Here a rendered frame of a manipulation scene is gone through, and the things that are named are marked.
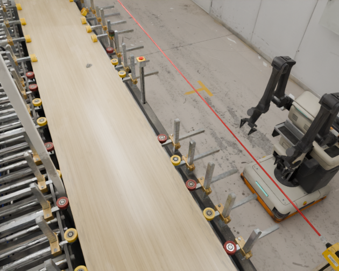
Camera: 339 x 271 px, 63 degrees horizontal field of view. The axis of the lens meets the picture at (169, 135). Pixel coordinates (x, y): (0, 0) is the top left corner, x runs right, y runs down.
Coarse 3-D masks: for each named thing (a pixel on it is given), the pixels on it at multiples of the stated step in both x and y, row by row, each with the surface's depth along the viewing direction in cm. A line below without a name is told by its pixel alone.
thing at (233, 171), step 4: (228, 172) 216; (232, 172) 216; (236, 172) 219; (216, 176) 213; (220, 176) 213; (224, 176) 214; (212, 180) 211; (216, 180) 212; (196, 184) 208; (200, 184) 208; (196, 188) 206
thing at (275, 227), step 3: (273, 225) 190; (276, 225) 190; (270, 228) 189; (273, 228) 189; (276, 228) 189; (264, 231) 187; (267, 231) 187; (270, 231) 187; (273, 231) 190; (261, 234) 186; (264, 234) 186; (267, 234) 188; (261, 237) 185; (246, 240) 183; (237, 246) 180; (237, 249) 179; (228, 255) 177
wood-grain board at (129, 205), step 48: (48, 0) 409; (48, 48) 320; (96, 48) 322; (48, 96) 263; (96, 96) 265; (96, 144) 225; (144, 144) 226; (96, 192) 195; (144, 192) 196; (96, 240) 172; (144, 240) 173; (192, 240) 174
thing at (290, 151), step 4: (296, 144) 189; (288, 148) 185; (292, 148) 183; (296, 148) 184; (300, 148) 188; (308, 148) 183; (288, 152) 185; (292, 152) 183; (296, 152) 185; (304, 152) 185
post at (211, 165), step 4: (208, 164) 185; (212, 164) 183; (208, 168) 188; (212, 168) 186; (208, 172) 190; (212, 172) 190; (208, 176) 192; (204, 180) 200; (208, 180) 196; (204, 184) 203; (208, 184) 201; (204, 196) 213
